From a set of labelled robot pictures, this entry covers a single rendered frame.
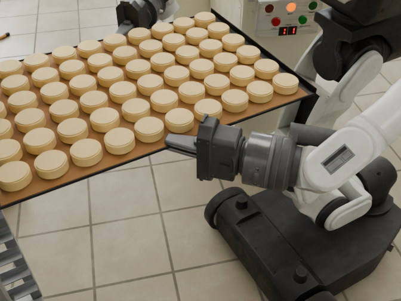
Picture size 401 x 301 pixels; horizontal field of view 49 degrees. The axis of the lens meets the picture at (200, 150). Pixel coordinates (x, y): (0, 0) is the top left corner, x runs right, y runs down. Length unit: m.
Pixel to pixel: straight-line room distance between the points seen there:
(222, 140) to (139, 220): 1.27
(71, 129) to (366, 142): 0.47
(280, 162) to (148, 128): 0.23
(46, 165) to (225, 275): 1.16
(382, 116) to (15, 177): 0.56
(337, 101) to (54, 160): 0.73
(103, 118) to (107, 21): 2.68
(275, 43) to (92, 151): 1.17
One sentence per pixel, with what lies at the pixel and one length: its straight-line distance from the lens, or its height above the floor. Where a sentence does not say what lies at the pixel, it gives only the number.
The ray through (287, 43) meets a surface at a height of 0.65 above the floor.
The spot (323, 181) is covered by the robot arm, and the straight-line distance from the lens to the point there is 0.66.
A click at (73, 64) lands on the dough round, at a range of 0.94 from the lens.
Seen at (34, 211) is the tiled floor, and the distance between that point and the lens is 2.07.
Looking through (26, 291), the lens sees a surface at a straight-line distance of 1.56.
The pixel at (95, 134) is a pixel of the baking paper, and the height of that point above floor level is 1.00.
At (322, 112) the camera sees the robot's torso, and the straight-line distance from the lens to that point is 1.16.
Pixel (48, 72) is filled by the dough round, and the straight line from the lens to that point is 0.93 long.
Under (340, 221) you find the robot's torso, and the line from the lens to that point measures 1.62.
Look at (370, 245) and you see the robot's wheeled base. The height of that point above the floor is 0.17.
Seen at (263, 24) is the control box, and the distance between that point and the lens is 1.67.
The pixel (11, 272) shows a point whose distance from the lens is 1.48.
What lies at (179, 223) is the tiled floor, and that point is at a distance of 1.90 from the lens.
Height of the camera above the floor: 1.50
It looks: 43 degrees down
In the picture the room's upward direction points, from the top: straight up
